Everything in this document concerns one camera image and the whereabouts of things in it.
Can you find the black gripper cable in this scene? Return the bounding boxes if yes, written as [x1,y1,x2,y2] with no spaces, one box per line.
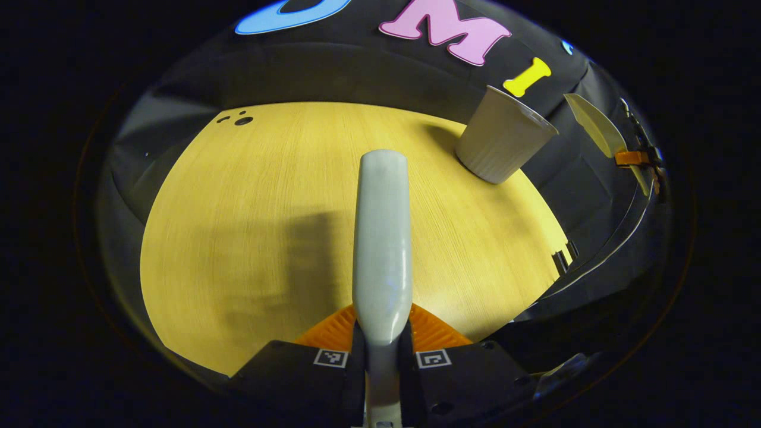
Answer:
[535,178,650,310]

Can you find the grey plastic dustpan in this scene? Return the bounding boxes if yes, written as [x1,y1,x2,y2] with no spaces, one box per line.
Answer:
[564,93,652,197]

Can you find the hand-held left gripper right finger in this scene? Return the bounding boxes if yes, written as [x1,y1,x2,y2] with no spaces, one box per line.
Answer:
[400,303,536,428]

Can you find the black backdrop cloth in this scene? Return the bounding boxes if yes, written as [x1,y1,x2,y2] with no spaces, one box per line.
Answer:
[98,0,672,369]

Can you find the white ribbed garbage bin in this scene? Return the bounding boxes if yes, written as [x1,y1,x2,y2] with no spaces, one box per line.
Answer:
[455,85,559,185]

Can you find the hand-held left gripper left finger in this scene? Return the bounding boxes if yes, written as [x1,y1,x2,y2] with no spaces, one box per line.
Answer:
[229,304,364,428]

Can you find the wooden desktop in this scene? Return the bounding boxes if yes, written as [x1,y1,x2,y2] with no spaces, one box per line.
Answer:
[140,101,574,376]

